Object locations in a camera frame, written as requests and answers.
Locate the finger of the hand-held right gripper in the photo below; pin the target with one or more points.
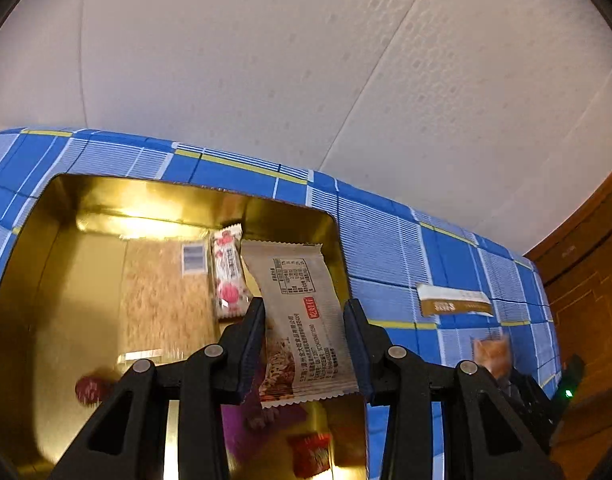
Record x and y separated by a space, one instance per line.
531 402

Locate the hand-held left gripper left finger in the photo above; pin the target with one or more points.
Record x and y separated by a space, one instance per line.
250 365

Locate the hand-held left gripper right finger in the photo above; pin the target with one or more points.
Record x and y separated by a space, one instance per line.
358 355

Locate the clear orange cracker packet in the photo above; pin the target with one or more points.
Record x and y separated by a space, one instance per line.
491 355

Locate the beige snack bar packet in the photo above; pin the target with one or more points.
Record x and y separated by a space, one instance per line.
296 320

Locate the purple snack packet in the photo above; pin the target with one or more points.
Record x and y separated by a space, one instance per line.
248 435

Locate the pink and white snack packet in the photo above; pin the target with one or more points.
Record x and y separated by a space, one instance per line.
228 280

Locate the small red snack packet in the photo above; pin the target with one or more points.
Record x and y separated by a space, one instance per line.
311 455

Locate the clear rice cracker packet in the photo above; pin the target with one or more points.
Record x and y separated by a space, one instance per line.
156 300

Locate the red gold-print snack packet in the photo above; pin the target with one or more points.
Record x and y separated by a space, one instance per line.
93 390

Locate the gold tin box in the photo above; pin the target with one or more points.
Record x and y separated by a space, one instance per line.
86 210

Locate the blue plaid bed sheet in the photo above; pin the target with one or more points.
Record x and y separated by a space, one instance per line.
386 260

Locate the white and gold snack packet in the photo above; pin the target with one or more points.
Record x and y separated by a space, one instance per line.
453 302

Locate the wooden headboard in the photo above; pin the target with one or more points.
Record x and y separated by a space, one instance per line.
586 285

